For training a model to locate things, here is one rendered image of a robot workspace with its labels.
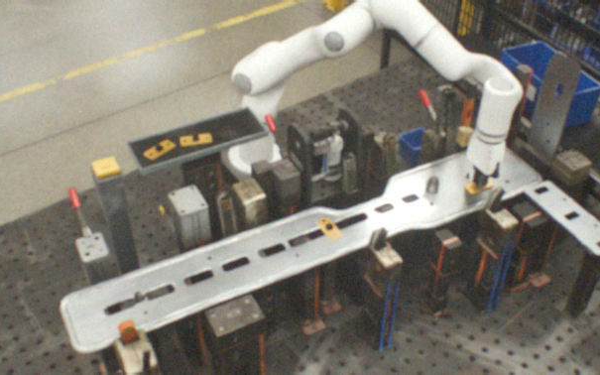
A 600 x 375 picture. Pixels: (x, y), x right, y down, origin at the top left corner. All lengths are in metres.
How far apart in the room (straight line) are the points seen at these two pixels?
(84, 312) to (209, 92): 2.65
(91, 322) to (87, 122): 2.50
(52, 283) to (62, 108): 2.15
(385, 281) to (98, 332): 0.70
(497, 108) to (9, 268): 1.53
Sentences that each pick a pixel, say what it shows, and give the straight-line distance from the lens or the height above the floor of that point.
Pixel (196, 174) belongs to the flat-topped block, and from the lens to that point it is 1.95.
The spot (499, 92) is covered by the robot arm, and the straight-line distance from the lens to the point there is 1.83.
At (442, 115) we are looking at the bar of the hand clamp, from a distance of 2.09.
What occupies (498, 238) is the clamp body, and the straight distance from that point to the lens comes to 1.92.
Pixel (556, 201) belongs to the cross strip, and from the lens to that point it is 2.08.
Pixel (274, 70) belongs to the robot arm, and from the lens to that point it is 2.10.
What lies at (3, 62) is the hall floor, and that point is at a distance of 4.86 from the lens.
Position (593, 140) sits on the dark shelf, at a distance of 2.30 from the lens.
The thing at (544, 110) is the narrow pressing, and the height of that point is 1.15.
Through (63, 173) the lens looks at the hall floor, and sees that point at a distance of 3.78.
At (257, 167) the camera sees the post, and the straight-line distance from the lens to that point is 1.90.
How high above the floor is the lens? 2.31
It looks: 41 degrees down
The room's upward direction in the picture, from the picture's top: straight up
